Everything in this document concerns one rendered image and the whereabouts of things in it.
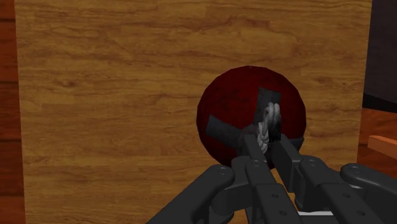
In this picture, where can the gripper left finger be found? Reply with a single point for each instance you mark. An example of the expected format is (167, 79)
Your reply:
(263, 192)

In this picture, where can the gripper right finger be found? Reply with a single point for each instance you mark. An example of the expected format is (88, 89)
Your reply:
(322, 186)

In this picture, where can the light wooden table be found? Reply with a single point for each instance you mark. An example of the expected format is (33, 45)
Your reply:
(108, 93)

